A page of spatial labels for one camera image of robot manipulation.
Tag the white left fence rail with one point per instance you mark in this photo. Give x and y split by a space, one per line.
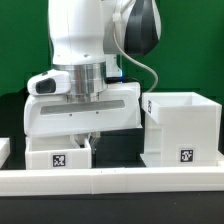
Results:
4 150

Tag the white fence rail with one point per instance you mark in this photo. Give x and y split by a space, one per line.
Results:
4 150
114 180

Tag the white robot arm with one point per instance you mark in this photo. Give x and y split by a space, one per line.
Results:
83 94

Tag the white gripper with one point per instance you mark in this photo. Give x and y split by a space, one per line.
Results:
49 113

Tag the white drawer cabinet box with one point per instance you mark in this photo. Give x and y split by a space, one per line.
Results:
181 129

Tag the white drawer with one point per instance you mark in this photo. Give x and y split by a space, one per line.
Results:
57 153

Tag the white front fence rail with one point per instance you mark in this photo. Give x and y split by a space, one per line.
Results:
114 180

